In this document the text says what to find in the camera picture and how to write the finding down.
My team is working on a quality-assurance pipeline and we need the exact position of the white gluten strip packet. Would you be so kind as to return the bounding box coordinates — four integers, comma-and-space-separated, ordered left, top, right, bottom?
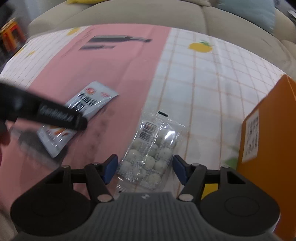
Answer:
37, 81, 118, 158

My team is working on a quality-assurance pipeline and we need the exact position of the clear white ball candy packet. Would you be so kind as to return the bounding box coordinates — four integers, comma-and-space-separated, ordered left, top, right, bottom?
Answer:
117, 111, 186, 192

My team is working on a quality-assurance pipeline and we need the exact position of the orange stool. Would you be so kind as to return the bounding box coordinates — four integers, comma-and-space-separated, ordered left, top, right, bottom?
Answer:
1, 18, 26, 52

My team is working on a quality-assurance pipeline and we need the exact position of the orange cardboard box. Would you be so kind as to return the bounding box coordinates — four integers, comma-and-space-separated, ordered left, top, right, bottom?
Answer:
236, 74, 295, 240

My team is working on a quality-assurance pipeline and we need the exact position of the patterned tablecloth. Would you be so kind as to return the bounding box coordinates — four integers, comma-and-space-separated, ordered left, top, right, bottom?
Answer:
1, 24, 285, 210

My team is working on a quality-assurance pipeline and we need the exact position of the beige sofa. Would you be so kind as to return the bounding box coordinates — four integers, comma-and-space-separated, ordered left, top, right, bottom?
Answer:
28, 1, 295, 78

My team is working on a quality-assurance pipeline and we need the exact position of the light blue cushion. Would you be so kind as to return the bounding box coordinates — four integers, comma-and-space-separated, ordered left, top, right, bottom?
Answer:
217, 0, 275, 34

